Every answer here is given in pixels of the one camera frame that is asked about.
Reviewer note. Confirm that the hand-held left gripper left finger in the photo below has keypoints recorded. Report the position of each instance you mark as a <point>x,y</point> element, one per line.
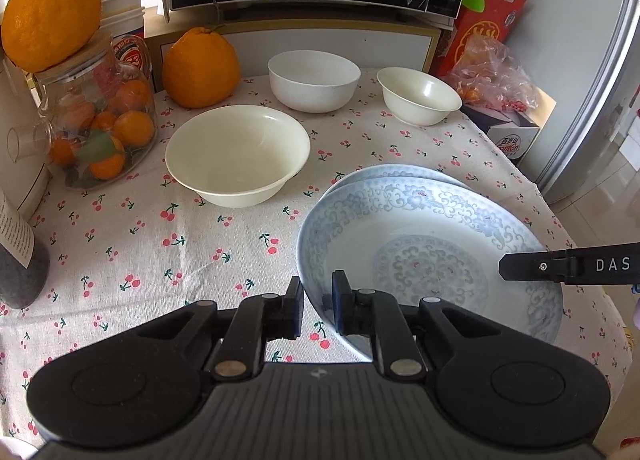
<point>294,307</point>

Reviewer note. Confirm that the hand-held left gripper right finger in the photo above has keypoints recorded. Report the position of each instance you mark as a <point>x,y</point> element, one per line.
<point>341,302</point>

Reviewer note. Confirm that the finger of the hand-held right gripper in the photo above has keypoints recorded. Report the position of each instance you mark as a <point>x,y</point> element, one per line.
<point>545,266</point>

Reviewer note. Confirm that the blue patterned white plate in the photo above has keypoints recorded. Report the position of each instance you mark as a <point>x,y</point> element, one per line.
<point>425,235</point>
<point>400,171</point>

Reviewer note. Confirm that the large cream bowl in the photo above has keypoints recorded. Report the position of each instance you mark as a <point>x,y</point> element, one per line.
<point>235,150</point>

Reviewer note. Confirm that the white purple cardboard box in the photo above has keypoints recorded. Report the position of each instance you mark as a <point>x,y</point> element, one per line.
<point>510,135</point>

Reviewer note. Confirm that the cherry printed tablecloth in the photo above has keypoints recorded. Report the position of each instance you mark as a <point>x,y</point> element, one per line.
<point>150,225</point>

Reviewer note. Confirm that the clear plastic bag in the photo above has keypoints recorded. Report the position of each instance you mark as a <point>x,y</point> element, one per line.
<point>492,70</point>

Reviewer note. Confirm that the small cream bowl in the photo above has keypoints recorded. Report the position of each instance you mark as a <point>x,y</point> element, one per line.
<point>417,93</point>

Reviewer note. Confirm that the white deep bowl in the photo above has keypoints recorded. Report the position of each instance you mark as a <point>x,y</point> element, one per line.
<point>312,78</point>

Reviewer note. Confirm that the pile of small tangerines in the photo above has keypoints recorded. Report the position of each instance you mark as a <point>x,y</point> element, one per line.
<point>130,128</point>

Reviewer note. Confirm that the red cardboard box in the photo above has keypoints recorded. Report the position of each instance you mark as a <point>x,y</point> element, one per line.
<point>492,15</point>

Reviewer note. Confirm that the large orange with stem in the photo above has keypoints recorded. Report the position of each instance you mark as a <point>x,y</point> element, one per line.
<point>200,68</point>

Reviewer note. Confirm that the white cabinet with wooden trim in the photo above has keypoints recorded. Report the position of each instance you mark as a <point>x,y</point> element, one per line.
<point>300,43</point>

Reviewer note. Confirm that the clear jar with dark contents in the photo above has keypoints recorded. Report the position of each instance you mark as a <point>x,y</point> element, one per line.
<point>20,270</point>

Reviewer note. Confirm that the red printed glass cup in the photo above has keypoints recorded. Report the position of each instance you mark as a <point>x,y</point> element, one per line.
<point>131,56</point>

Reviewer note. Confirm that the glass teapot with wooden lid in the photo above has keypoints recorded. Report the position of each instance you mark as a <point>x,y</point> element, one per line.
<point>85,85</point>

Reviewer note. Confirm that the white kitchen appliance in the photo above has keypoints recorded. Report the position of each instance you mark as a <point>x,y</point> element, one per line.
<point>20,150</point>

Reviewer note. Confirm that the stack of white paper cups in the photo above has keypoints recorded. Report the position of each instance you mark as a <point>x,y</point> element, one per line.
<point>122,5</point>

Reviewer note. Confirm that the large orange with leaves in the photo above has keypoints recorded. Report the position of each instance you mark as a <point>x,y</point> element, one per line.
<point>50,10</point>

